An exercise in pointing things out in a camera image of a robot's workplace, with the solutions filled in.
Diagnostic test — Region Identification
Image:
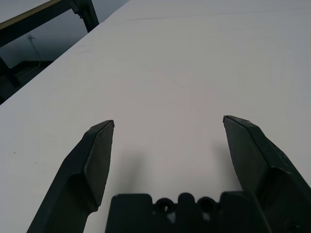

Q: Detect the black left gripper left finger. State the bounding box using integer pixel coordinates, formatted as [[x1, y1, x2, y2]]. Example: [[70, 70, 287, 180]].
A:
[[26, 119, 115, 233]]

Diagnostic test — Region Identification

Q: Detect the black framed side table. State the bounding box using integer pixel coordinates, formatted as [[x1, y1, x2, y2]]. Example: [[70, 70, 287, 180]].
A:
[[0, 0, 100, 104]]

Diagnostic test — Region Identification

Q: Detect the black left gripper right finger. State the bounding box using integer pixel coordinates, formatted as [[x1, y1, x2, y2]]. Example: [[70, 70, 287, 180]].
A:
[[223, 115, 311, 233]]

